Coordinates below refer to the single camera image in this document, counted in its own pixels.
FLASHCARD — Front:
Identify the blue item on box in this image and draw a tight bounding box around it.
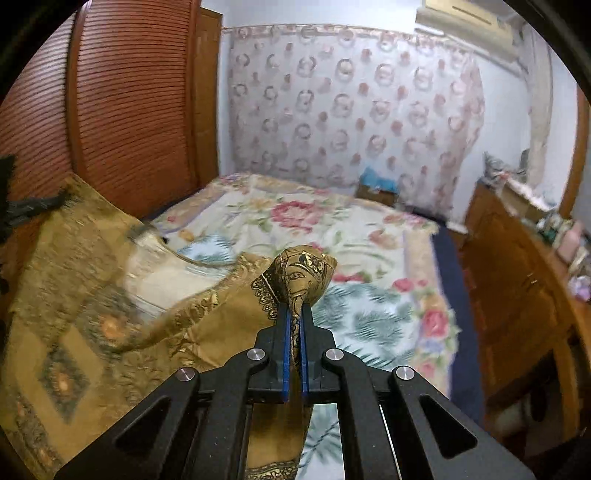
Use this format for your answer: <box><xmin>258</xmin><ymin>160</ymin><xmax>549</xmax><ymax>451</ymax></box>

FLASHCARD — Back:
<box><xmin>360</xmin><ymin>167</ymin><xmax>399</xmax><ymax>194</ymax></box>

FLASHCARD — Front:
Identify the floral patterned curtain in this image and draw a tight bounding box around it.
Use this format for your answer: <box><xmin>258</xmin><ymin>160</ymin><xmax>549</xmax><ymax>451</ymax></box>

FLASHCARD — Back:
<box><xmin>228</xmin><ymin>24</ymin><xmax>485</xmax><ymax>216</ymax></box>

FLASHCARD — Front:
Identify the cardboard box on cabinet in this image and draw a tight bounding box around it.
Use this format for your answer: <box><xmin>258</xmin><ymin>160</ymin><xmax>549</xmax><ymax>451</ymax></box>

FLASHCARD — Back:
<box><xmin>500</xmin><ymin>182</ymin><xmax>551</xmax><ymax>223</ymax></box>

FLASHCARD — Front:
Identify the purple small item on cabinet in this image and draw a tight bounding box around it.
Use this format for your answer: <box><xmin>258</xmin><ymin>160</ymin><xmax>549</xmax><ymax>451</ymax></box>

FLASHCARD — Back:
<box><xmin>568</xmin><ymin>275</ymin><xmax>591</xmax><ymax>303</ymax></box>

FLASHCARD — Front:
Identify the floral bed quilt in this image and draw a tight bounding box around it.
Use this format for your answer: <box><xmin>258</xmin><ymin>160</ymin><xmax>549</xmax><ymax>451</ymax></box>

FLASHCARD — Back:
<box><xmin>153</xmin><ymin>174</ymin><xmax>460</xmax><ymax>395</ymax></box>

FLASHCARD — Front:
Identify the pink bottle on cabinet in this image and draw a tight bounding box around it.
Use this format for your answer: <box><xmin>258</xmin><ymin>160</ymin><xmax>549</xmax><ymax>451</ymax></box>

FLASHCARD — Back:
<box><xmin>557</xmin><ymin>220</ymin><xmax>583</xmax><ymax>265</ymax></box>

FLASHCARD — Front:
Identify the golden brown patterned garment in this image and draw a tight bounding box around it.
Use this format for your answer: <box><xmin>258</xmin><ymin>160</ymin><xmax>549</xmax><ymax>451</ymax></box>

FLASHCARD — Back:
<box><xmin>1</xmin><ymin>178</ymin><xmax>337</xmax><ymax>479</ymax></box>

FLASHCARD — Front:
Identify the brown louvered wooden wardrobe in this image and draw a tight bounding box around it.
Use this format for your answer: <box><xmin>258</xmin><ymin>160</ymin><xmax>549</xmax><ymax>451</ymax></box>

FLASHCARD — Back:
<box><xmin>1</xmin><ymin>1</ymin><xmax>221</xmax><ymax>218</ymax></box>

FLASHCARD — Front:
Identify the long wooden sideboard cabinet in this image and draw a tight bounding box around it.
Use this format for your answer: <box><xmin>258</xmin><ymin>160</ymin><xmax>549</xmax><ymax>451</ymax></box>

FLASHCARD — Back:
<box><xmin>462</xmin><ymin>183</ymin><xmax>590</xmax><ymax>440</ymax></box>

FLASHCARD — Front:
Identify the navy blue mattress edge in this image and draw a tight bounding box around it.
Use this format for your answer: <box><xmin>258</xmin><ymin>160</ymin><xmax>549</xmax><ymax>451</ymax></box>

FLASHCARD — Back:
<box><xmin>432</xmin><ymin>224</ymin><xmax>485</xmax><ymax>426</ymax></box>

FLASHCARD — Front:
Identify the green palm leaf sheet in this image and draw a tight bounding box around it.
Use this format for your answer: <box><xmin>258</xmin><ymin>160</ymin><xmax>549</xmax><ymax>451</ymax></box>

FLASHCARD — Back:
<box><xmin>175</xmin><ymin>245</ymin><xmax>421</xmax><ymax>479</ymax></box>

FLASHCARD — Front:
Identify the wall air conditioner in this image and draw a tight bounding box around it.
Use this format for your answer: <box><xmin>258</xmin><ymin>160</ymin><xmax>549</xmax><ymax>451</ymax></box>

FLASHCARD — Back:
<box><xmin>416</xmin><ymin>1</ymin><xmax>519</xmax><ymax>63</ymax></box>

